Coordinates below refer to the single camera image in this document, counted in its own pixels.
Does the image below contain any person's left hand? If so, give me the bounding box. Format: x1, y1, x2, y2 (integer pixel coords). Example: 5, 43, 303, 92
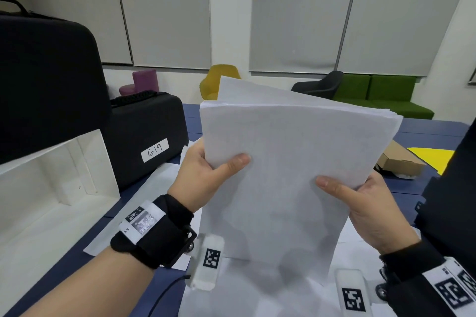
166, 138, 253, 214

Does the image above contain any person's right hand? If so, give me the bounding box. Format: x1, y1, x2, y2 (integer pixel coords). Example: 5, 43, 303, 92
315, 171, 423, 254

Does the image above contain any pile of white papers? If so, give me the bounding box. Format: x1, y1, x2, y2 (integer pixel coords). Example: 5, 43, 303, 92
82, 138, 386, 317

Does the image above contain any yellow folder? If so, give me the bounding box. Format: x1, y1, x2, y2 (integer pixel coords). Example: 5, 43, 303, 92
406, 147, 457, 176

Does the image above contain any neat white paper sheaf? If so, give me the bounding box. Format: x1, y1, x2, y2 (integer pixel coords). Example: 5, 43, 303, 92
199, 75, 405, 285

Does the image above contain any brown cardboard box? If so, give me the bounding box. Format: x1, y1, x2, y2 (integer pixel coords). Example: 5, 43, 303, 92
374, 140, 427, 181

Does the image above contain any black case with white label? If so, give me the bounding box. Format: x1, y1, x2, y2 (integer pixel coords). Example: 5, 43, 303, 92
105, 91, 189, 192

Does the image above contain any black fabric bag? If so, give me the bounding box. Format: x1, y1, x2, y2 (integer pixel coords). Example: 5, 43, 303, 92
413, 117, 476, 265

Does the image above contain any yellow armchair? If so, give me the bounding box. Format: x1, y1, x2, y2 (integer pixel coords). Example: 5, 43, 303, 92
199, 64, 242, 101

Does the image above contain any tall purple stool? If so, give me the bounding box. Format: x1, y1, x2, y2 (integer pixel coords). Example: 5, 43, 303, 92
132, 69, 160, 93

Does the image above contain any green sofa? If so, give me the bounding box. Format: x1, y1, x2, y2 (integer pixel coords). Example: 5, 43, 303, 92
332, 74, 435, 120

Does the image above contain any black armchair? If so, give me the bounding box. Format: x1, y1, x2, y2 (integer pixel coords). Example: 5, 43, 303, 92
291, 70, 345, 101

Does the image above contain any open white box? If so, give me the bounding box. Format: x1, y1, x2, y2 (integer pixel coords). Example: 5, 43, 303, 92
0, 128, 122, 306

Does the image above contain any large black carrying case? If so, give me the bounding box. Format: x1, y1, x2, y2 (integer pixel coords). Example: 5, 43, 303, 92
0, 0, 112, 166

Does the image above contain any black left wrist strap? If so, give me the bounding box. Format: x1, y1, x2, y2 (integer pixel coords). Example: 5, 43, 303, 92
110, 194, 198, 270

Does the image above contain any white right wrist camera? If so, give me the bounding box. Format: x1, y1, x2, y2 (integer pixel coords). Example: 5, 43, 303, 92
334, 268, 375, 317

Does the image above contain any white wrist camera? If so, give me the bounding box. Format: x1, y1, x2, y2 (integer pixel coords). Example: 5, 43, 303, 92
185, 233, 226, 291
334, 268, 375, 317

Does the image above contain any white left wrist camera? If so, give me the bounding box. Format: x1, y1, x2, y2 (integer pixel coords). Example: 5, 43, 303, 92
185, 233, 226, 291

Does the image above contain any black left camera cable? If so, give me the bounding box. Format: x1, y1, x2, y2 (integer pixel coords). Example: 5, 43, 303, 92
146, 275, 192, 317

